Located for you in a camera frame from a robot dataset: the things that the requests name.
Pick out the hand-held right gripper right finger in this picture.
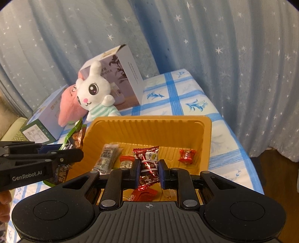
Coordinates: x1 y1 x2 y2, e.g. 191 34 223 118
158 159 237 208

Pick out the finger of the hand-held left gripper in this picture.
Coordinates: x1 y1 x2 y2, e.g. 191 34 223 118
30 143 64 154
47 149 84 164

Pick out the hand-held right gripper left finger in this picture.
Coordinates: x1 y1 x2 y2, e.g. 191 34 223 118
61 159 142 208

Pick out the dark red candy packet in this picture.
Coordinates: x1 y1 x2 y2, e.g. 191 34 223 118
137 159 160 192

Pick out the large red snack packet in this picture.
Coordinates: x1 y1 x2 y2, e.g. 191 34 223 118
120 155 136 170

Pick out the green and white snack packet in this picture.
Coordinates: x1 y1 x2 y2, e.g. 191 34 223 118
43 117 88 187

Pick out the clear caramel candy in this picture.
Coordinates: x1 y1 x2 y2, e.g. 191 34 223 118
162 189 177 201

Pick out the red and green candy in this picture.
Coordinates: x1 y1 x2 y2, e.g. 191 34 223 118
132 145 160 162

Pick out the red foil snack packet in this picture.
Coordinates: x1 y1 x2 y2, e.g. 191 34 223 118
127 187 159 202

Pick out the small red candy packet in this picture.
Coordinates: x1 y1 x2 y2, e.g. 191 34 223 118
178 149 196 165

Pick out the grey snack packet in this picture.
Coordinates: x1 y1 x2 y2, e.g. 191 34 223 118
93 143 123 174

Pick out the orange plastic tray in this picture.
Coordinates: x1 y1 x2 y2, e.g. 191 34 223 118
67 115 212 204

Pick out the person's left hand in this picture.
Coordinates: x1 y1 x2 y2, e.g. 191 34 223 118
0 192 13 223

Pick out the green cardboard box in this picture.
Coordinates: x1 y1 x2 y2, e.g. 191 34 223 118
20 84 70 143

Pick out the beige sofa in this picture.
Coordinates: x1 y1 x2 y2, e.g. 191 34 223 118
0 93 28 142

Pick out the pink peach plush toy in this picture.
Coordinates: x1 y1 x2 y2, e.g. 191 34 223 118
58 71 90 128

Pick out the white bunny plush toy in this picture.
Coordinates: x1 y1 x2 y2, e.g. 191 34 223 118
75 60 122 122

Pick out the white and purple box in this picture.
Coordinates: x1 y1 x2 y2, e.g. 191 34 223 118
78 44 144 111

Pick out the blue star curtain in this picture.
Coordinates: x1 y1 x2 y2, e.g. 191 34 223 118
0 0 299 164

